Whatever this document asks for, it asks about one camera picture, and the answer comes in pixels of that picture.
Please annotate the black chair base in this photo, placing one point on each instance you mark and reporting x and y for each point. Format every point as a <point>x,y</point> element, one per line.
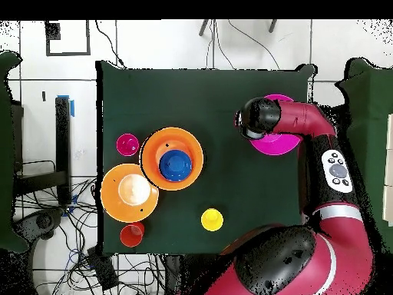
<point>43,221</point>

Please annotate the camera tripod legs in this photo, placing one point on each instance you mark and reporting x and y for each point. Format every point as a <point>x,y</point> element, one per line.
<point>203,28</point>

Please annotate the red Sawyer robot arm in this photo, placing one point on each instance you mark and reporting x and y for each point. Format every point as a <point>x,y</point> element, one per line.
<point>307,116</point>

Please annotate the yellow plastic cup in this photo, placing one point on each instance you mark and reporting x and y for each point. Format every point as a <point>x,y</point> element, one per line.
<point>212,219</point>

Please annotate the large orange plastic bowl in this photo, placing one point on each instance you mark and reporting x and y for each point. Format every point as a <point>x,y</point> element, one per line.
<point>150,153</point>
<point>110,198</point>

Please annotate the dark blue plastic bowl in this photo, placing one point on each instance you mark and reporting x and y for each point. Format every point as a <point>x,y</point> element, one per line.
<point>175,166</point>

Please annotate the black power strip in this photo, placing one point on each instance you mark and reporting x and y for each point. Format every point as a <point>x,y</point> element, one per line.
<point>103,267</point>

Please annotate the crimson plastic cup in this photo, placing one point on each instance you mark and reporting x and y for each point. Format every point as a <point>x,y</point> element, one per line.
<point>127,144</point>

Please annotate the orange plastic cup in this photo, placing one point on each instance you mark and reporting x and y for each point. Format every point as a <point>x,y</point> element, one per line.
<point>132,235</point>

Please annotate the dark green tablecloth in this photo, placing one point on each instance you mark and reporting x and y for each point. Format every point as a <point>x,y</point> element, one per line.
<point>184,101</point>

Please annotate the large pink plastic bowl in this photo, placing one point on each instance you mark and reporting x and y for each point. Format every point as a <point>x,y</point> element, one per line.
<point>273,146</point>

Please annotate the green cloth side table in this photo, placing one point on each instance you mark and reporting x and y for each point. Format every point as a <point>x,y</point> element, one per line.
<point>374,107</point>
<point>6,153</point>

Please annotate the black metal frame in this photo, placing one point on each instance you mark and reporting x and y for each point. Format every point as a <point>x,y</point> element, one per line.
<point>63,147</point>

